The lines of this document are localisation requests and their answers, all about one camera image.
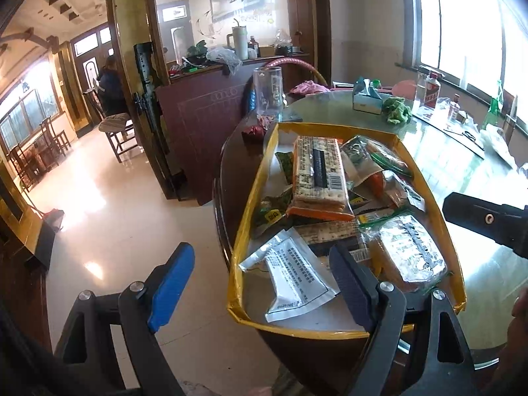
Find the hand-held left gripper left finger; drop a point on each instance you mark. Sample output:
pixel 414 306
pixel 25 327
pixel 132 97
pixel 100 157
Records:
pixel 171 288

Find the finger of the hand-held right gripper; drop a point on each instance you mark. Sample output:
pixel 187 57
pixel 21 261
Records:
pixel 474 212

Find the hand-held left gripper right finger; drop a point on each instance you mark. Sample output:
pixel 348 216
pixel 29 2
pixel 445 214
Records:
pixel 350 284

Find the yellow cardboard tray box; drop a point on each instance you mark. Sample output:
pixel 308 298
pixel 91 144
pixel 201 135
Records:
pixel 313 319

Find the white printed sachet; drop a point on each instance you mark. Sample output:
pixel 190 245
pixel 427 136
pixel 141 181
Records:
pixel 288 276

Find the yellow cracker packet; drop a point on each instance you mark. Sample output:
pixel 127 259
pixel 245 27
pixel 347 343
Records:
pixel 408 251

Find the silver snack packet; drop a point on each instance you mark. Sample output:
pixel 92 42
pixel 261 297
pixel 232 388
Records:
pixel 408 192

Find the green pea snack packet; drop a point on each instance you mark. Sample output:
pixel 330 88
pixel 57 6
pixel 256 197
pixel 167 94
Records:
pixel 268 214

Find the clear snack packet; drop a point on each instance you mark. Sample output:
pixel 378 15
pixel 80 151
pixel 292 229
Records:
pixel 363 152

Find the small green snack packet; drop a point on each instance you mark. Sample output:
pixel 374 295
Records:
pixel 284 163

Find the person's right hand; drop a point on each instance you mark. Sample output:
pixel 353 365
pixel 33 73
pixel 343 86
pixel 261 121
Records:
pixel 519 317

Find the white plastic bag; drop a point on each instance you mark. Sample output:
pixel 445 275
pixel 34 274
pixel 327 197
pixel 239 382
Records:
pixel 495 144

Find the glass turntable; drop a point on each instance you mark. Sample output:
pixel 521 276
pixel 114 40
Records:
pixel 445 132

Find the small clear bottle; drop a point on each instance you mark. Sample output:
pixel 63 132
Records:
pixel 453 111

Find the green bottle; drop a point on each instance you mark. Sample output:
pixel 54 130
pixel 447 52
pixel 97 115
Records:
pixel 493 109

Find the clear liquor bottle red label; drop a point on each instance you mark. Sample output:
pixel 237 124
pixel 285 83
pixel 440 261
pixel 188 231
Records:
pixel 429 95

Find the green cloth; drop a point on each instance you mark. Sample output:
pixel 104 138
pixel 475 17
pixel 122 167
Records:
pixel 396 110

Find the pink hand fan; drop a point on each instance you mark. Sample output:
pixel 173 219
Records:
pixel 404 90

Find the tissue box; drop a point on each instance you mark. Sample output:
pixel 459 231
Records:
pixel 365 103

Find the wooden sideboard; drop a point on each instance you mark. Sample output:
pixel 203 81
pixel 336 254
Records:
pixel 194 132

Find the wooden chair with cushion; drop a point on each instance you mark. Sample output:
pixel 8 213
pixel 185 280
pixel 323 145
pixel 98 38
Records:
pixel 115 121

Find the red crumpled wrapper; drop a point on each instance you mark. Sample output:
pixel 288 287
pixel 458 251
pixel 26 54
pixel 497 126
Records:
pixel 253 133

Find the black long object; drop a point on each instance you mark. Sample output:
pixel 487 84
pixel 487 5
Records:
pixel 146 90

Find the pink cloth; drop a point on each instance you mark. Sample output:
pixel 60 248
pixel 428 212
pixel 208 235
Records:
pixel 309 87

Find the glass pitcher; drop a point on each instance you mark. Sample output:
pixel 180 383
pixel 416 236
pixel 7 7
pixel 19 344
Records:
pixel 268 95

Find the pink yellow hoop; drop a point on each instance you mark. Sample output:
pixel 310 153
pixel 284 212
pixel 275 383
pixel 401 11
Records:
pixel 295 61

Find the crumpled clear plastic bag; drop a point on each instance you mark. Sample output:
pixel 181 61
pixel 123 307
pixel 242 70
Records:
pixel 222 55

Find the white thermos cup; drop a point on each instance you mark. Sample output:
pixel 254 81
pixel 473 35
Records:
pixel 240 45

